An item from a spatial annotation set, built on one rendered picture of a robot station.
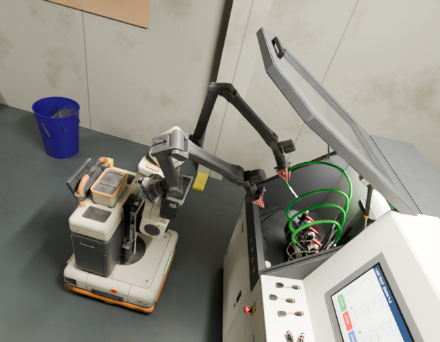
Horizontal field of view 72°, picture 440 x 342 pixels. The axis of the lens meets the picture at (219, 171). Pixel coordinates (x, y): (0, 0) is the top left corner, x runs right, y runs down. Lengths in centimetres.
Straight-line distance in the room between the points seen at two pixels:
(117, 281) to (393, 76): 287
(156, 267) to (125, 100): 201
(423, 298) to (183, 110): 283
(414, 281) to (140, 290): 164
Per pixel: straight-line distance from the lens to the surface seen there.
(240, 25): 278
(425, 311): 122
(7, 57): 430
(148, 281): 230
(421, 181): 182
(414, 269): 126
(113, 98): 373
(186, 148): 119
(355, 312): 140
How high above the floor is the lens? 228
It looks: 39 degrees down
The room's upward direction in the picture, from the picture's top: 15 degrees clockwise
